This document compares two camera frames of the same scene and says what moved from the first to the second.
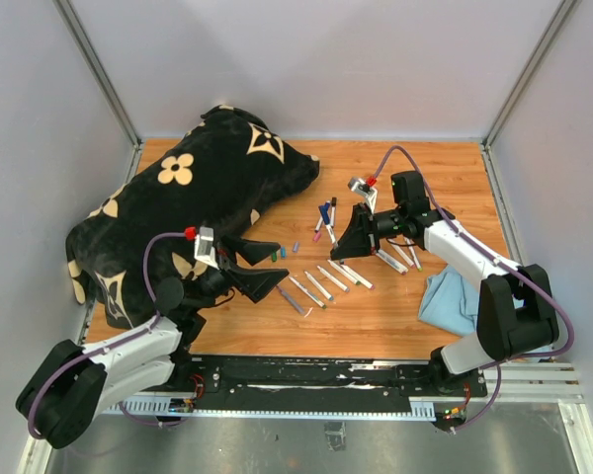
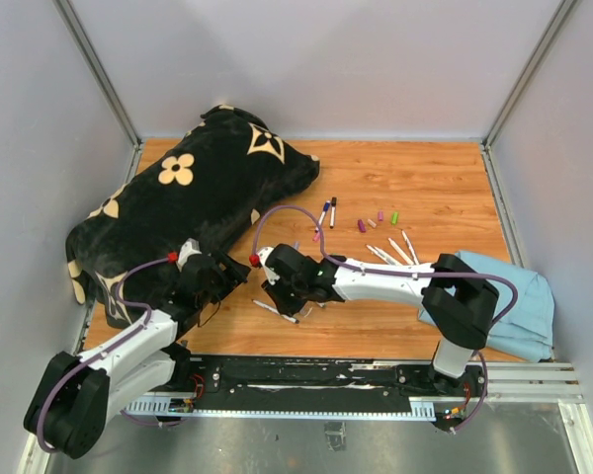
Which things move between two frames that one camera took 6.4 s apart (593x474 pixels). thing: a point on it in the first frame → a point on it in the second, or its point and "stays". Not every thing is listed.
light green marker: x=419 y=268 stays
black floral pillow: x=227 y=168 stays
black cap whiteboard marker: x=333 y=203 stays
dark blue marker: x=325 y=214 → x=277 y=312
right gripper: x=360 y=237 → x=283 y=306
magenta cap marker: x=394 y=264 stays
